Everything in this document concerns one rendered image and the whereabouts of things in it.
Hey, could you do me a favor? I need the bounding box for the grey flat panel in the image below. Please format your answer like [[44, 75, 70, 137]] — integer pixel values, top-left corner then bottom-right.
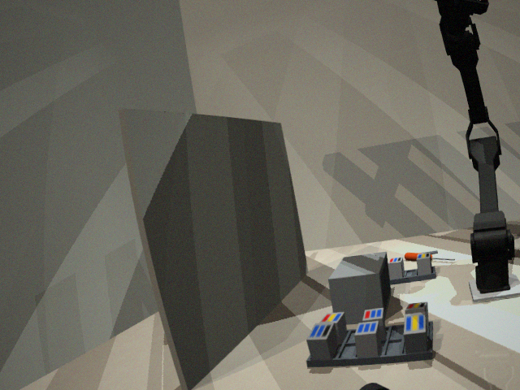
[[119, 108, 308, 390]]

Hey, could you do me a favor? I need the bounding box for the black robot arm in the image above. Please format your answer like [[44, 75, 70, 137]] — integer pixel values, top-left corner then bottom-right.
[[434, 0, 515, 294]]

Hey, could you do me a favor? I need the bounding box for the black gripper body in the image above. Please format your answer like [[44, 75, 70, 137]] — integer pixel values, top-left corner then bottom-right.
[[444, 0, 489, 19]]

